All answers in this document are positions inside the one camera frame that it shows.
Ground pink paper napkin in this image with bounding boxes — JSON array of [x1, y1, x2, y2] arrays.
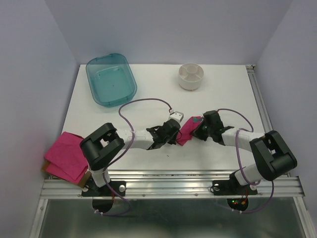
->
[[176, 116, 202, 146]]

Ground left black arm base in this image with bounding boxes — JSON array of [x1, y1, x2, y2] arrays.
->
[[81, 179, 126, 197]]

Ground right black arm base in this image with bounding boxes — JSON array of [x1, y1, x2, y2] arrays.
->
[[210, 172, 258, 196]]

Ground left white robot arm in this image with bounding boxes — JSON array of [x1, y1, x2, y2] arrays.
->
[[80, 116, 182, 195]]

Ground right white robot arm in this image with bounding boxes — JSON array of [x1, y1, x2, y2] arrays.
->
[[191, 111, 298, 196]]

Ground pink napkin stack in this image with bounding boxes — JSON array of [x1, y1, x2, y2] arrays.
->
[[42, 132, 88, 184]]

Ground white utensil holder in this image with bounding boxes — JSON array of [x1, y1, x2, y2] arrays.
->
[[178, 63, 204, 91]]

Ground teal plastic bin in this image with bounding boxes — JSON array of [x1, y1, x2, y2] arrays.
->
[[86, 54, 137, 108]]

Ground brown cardboard tray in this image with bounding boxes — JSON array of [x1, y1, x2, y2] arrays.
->
[[41, 161, 91, 188]]

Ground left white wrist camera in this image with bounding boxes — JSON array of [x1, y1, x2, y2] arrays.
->
[[168, 112, 184, 123]]

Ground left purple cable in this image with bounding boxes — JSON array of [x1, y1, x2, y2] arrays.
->
[[95, 98, 175, 217]]

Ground aluminium frame rail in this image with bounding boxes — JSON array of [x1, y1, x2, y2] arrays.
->
[[29, 63, 317, 238]]

